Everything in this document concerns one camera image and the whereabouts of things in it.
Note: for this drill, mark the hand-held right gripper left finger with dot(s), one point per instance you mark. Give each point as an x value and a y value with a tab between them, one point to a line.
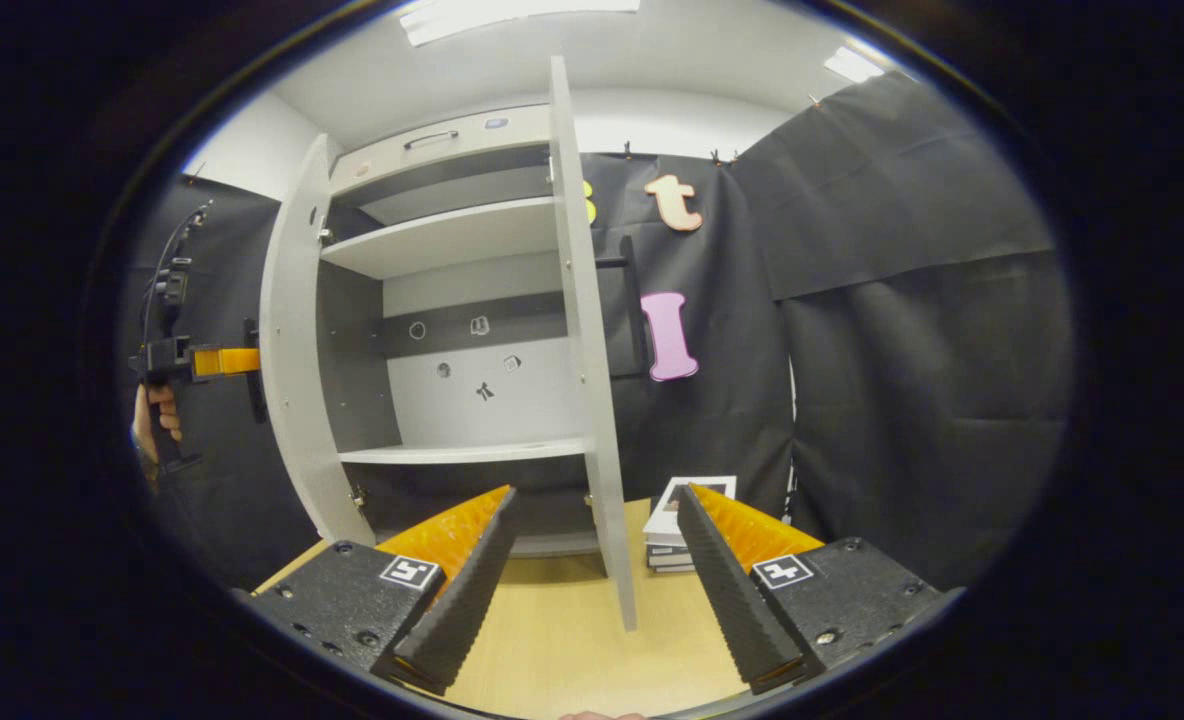
467	600

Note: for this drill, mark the beige double-door shoe cabinet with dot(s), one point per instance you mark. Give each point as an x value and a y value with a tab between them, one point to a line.
472	400

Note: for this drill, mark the white photo booklet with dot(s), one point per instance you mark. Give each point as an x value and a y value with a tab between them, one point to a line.
687	515

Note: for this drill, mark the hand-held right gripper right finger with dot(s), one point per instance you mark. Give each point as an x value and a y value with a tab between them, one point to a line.
727	600

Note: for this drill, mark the beige shoe cabinet door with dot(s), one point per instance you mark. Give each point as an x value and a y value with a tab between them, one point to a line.
297	350
582	300

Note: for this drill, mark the dark book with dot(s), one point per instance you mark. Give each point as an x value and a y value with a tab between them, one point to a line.
670	558

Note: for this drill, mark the small ceiling light panel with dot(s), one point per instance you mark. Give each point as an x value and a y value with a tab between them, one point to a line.
854	65

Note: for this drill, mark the large ceiling light panel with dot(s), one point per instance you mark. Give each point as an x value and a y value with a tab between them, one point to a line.
512	15

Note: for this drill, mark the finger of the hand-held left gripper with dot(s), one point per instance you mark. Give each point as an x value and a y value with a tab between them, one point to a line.
227	361

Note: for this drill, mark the white cabinet shelf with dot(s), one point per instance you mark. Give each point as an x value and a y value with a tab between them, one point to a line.
442	235
462	452

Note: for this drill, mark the black backdrop cloth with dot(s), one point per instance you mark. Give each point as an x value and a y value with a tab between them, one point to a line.
902	350

